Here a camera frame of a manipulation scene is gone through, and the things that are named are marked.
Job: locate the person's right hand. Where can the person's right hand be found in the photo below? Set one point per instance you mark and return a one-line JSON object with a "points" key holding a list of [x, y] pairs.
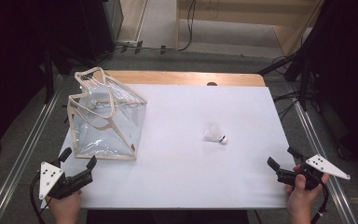
{"points": [[300, 202]]}

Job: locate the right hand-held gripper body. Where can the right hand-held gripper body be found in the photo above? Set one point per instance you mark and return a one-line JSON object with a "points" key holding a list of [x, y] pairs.
{"points": [[315, 172]]}

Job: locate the aluminium floor rail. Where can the aluminium floor rail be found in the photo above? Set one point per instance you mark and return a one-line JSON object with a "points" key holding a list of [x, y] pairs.
{"points": [[320, 149], [18, 165]]}

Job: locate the clear plastic bag beige trim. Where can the clear plastic bag beige trim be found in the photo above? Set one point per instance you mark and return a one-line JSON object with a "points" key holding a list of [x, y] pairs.
{"points": [[105, 133]]}

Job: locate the black stand leg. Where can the black stand leg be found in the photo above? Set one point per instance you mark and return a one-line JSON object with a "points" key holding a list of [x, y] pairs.
{"points": [[276, 65], [48, 77]]}

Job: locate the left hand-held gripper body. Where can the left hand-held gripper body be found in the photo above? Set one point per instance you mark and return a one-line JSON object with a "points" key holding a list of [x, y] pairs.
{"points": [[74, 182]]}

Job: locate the white shuttlecock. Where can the white shuttlecock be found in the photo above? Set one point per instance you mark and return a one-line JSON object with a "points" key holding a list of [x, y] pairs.
{"points": [[215, 134]]}

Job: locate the black curtain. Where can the black curtain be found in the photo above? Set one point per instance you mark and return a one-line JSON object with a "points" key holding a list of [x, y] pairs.
{"points": [[348, 62], [9, 62]]}

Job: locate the white table mat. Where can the white table mat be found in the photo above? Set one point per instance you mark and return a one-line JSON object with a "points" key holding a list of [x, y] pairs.
{"points": [[180, 174]]}

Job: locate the person's left hand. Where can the person's left hand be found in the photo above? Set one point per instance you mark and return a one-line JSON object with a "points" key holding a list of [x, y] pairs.
{"points": [[64, 208]]}

